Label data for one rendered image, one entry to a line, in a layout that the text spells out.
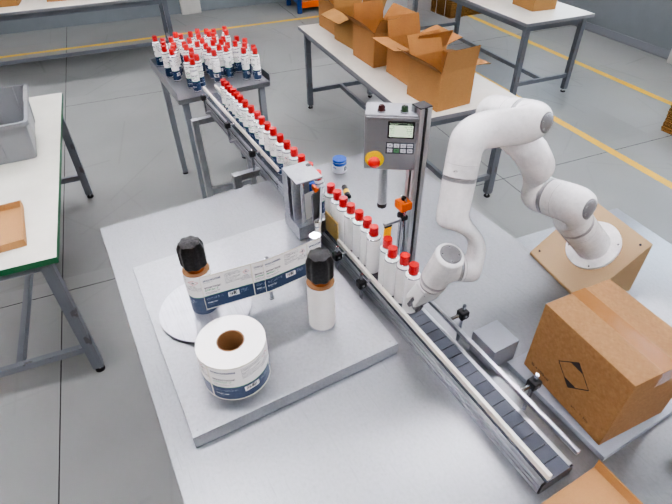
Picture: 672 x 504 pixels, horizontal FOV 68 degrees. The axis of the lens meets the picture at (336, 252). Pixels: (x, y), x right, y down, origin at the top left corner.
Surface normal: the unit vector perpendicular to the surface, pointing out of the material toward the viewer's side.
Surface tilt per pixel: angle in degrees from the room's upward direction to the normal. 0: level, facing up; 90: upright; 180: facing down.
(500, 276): 0
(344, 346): 0
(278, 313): 0
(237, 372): 90
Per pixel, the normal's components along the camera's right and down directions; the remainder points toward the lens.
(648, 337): -0.01, -0.77
